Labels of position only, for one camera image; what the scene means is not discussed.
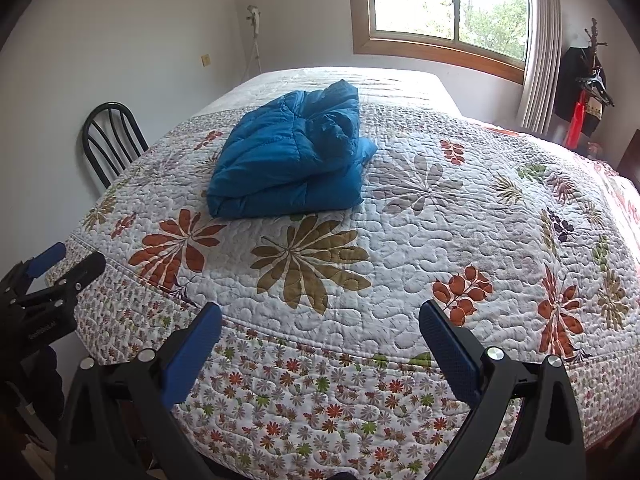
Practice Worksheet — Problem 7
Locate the blue puffer jacket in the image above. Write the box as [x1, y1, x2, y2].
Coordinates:
[206, 79, 378, 220]

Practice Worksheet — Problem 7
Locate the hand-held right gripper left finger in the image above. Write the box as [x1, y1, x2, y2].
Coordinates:
[55, 302, 223, 480]

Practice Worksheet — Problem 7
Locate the floral quilted bed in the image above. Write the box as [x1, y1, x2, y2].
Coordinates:
[45, 66, 640, 480]

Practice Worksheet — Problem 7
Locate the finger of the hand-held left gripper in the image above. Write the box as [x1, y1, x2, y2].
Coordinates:
[10, 242, 67, 286]
[20, 251, 107, 311]

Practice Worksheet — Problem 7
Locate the black metal chair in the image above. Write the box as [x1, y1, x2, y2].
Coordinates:
[82, 101, 150, 190]

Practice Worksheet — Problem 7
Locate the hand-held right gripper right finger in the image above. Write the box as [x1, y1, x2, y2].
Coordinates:
[419, 300, 588, 480]

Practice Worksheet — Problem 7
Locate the white wall device with cable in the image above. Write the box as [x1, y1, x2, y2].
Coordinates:
[246, 5, 263, 78]

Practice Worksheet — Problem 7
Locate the large wooden framed window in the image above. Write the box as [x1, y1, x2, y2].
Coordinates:
[346, 0, 531, 83]

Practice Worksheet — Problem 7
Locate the white pleated curtain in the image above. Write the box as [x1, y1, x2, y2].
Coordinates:
[517, 0, 563, 133]

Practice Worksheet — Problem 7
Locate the dark wooden headboard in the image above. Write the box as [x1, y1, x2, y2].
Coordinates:
[617, 129, 640, 181]

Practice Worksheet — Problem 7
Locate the black clothes hanger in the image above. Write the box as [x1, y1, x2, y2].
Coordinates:
[575, 72, 615, 107]

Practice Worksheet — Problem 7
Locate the black hanging garment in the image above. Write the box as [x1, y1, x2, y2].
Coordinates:
[554, 46, 607, 136]

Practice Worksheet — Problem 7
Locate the red hanging item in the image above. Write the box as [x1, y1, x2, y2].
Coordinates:
[564, 102, 586, 150]

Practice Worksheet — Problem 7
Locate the wooden coat rack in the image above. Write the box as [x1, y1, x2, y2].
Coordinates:
[582, 17, 611, 86]

